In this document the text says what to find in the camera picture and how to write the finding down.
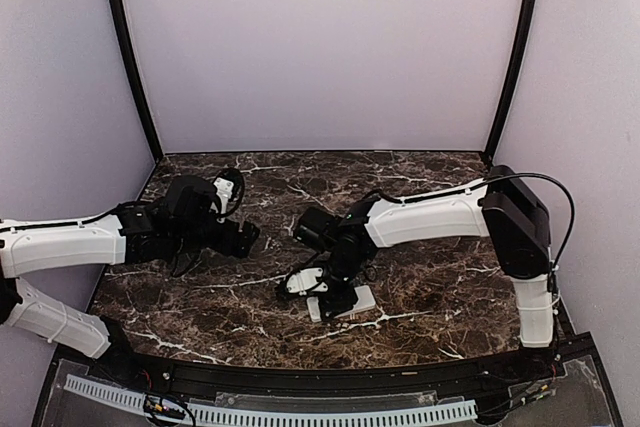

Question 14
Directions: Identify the white remote control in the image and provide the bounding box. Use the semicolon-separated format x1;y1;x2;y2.
306;285;376;323

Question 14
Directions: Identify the left black frame post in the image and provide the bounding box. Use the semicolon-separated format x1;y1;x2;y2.
108;0;164;164

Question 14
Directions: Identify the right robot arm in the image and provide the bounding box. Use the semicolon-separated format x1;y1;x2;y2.
277;165;564;381

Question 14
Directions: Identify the white slotted cable duct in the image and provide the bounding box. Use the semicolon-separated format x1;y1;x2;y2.
64;374;477;426

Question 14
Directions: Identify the right black frame post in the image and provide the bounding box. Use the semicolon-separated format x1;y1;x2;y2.
481;0;536;166

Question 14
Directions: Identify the black front rail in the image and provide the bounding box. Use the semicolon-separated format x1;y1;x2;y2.
125;333;597;399

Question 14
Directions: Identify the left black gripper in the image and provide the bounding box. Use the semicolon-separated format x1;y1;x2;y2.
171;215;259;258

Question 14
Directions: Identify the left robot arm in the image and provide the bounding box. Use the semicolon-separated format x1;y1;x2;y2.
1;173;260;383

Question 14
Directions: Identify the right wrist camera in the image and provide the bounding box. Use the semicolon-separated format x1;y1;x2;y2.
276;267;329;300

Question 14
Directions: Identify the black frame post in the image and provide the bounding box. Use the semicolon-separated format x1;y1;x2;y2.
481;0;536;166
108;0;164;164

